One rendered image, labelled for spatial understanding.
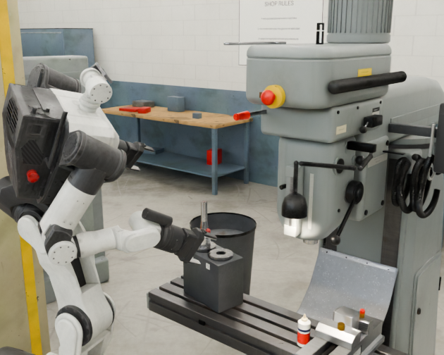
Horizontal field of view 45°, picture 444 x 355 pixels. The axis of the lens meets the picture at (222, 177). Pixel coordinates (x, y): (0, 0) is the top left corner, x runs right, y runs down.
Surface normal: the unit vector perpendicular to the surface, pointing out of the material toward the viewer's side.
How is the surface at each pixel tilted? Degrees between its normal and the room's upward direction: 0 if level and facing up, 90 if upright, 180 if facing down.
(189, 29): 90
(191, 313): 90
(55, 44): 90
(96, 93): 111
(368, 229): 90
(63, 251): 104
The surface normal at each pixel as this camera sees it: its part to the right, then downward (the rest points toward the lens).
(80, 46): 0.78, 0.16
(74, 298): -0.44, 0.23
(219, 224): 0.11, 0.20
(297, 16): -0.63, 0.20
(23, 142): 0.46, 0.56
